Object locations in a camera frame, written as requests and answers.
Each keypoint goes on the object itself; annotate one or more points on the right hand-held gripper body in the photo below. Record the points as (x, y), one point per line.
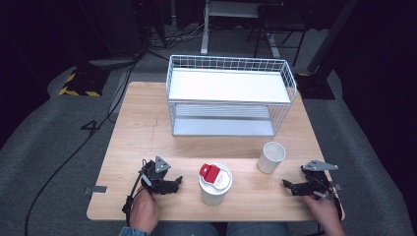
(318, 183)

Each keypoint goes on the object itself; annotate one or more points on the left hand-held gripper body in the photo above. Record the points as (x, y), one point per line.
(156, 175)

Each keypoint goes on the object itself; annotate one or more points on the white paper cup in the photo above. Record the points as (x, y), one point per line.
(270, 159)

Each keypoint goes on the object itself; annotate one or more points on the white tumbler with red lid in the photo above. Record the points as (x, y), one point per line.
(214, 183)

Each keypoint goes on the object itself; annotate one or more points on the person's right hand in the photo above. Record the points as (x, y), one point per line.
(324, 211)

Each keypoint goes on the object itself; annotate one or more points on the person's left hand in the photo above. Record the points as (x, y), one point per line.
(144, 213)

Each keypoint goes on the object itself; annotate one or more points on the grey tape strip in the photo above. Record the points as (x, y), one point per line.
(97, 189)

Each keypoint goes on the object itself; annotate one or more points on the black yellow striped stand base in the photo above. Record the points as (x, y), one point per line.
(83, 83)

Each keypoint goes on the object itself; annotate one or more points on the black slanted stand with base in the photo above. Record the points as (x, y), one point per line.
(324, 49)

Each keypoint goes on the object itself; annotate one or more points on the black metal chair frame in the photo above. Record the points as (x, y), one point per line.
(282, 23)

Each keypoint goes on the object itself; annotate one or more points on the white desk frame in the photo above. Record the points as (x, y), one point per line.
(229, 10)

